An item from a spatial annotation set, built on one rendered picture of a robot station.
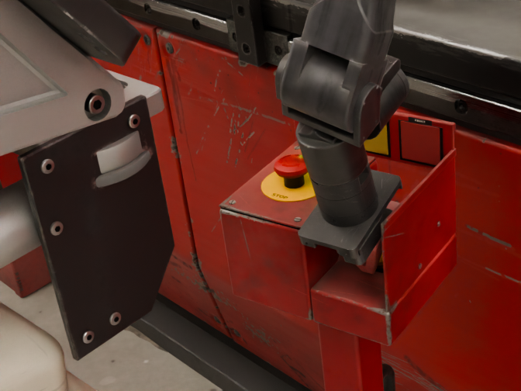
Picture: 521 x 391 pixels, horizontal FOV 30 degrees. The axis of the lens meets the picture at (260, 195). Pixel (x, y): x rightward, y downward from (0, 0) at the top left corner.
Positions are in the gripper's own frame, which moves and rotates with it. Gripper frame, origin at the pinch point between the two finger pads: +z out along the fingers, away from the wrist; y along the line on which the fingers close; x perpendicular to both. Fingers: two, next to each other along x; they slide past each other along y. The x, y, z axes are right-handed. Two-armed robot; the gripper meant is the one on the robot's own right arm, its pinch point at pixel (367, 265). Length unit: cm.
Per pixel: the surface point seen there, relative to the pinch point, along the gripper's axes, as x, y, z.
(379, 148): 3.9, 12.2, -4.6
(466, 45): -1.0, 25.6, -9.2
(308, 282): 4.5, -4.5, -0.5
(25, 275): 118, 22, 74
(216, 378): 59, 16, 77
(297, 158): 9.5, 5.1, -8.1
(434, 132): -2.7, 13.1, -7.7
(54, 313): 108, 18, 79
